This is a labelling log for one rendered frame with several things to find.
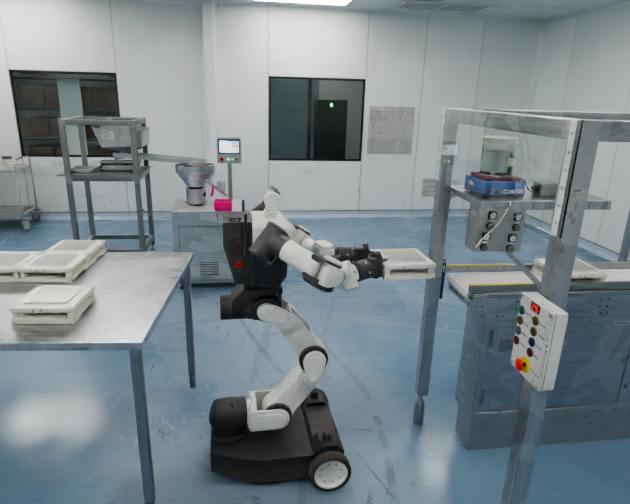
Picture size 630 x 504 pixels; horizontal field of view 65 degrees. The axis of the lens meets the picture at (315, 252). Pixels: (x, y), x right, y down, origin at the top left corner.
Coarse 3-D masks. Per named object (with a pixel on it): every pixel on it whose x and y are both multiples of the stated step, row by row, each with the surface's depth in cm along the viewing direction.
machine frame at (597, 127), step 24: (600, 120) 137; (624, 120) 141; (576, 168) 141; (432, 216) 250; (576, 216) 145; (432, 240) 250; (552, 240) 151; (576, 240) 148; (624, 240) 267; (552, 264) 152; (432, 288) 256; (552, 288) 152; (432, 312) 260; (432, 336) 265; (528, 384) 166; (528, 408) 166; (528, 432) 169; (528, 456) 172; (528, 480) 176
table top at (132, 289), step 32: (128, 256) 280; (160, 256) 281; (192, 256) 287; (0, 288) 231; (32, 288) 232; (96, 288) 234; (128, 288) 235; (160, 288) 236; (0, 320) 200; (96, 320) 202; (128, 320) 203
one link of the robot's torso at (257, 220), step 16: (224, 224) 204; (240, 224) 205; (256, 224) 205; (288, 224) 214; (224, 240) 206; (240, 240) 207; (240, 256) 210; (240, 272) 212; (256, 272) 212; (272, 272) 213
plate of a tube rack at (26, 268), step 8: (40, 256) 254; (80, 256) 256; (88, 256) 260; (24, 264) 242; (72, 264) 244; (24, 272) 237; (32, 272) 237; (40, 272) 238; (48, 272) 238; (56, 272) 238; (64, 272) 238
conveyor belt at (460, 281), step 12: (456, 276) 247; (468, 276) 248; (480, 276) 248; (492, 276) 249; (504, 276) 249; (516, 276) 250; (540, 276) 251; (612, 276) 254; (624, 276) 254; (456, 288) 240; (612, 288) 238; (624, 288) 239; (468, 300) 230
